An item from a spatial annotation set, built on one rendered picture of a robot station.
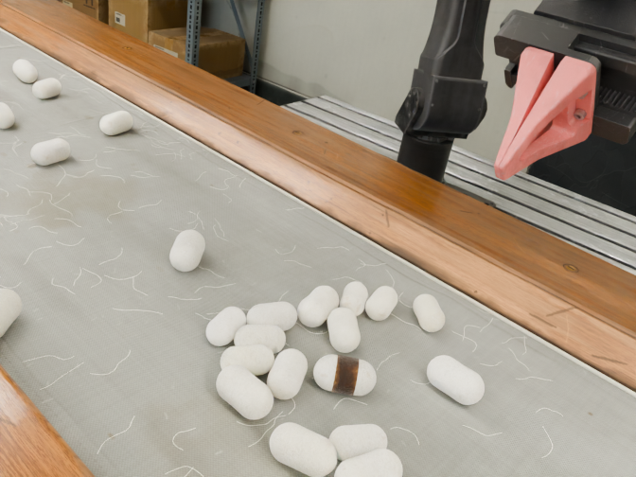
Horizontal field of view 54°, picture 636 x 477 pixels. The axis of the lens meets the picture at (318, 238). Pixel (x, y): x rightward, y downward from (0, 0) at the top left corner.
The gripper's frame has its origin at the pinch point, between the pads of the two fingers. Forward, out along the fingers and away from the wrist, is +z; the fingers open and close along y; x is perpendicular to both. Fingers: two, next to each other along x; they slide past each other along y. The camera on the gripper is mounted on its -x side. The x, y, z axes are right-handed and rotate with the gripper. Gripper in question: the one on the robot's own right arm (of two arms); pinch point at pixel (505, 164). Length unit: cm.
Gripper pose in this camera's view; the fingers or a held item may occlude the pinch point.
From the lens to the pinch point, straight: 42.2
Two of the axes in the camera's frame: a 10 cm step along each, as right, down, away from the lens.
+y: 7.3, 4.3, -5.3
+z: -6.1, 7.6, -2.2
